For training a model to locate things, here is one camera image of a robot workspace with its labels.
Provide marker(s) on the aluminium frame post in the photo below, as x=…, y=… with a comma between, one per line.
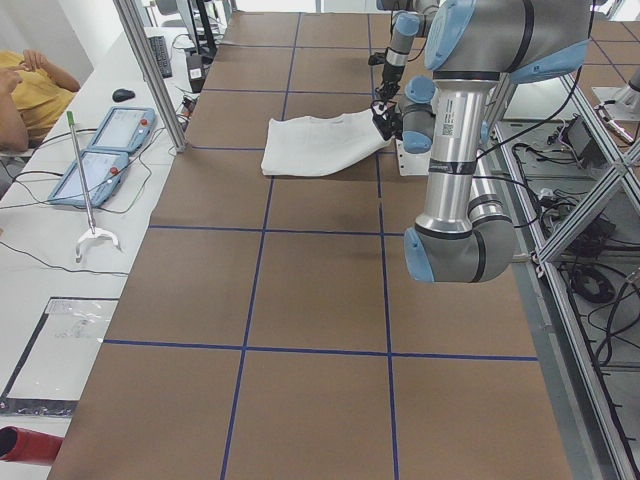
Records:
x=135, y=33

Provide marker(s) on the white long-sleeve printed shirt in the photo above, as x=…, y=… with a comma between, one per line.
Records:
x=312, y=147

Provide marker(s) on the plastic sheet with black border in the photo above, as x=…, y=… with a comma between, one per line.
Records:
x=50, y=375

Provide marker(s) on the black computer mouse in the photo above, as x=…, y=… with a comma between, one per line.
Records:
x=121, y=95

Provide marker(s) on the red cylinder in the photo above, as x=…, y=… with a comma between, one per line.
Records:
x=28, y=446

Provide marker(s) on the black keyboard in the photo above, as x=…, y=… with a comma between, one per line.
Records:
x=160, y=53

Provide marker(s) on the person in yellow shirt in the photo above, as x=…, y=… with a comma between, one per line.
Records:
x=35, y=92

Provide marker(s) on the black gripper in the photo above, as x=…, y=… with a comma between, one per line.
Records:
x=391, y=74
x=385, y=128

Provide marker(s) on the black power adapter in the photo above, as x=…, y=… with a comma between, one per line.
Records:
x=195, y=72

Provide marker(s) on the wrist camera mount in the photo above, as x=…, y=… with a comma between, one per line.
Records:
x=379, y=110
x=377, y=58

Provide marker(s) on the blue teach pendant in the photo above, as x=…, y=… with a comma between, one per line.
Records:
x=104, y=171
x=124, y=129

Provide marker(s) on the near blue teach pendant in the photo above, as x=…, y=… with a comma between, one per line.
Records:
x=104, y=171

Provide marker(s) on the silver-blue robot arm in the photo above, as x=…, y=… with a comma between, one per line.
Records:
x=442, y=61
x=409, y=19

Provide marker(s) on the far blue teach pendant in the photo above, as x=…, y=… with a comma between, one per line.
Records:
x=124, y=129

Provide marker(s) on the metal reacher grabber tool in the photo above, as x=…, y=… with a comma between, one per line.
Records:
x=93, y=232

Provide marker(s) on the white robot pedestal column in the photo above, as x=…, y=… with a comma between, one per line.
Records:
x=410, y=164

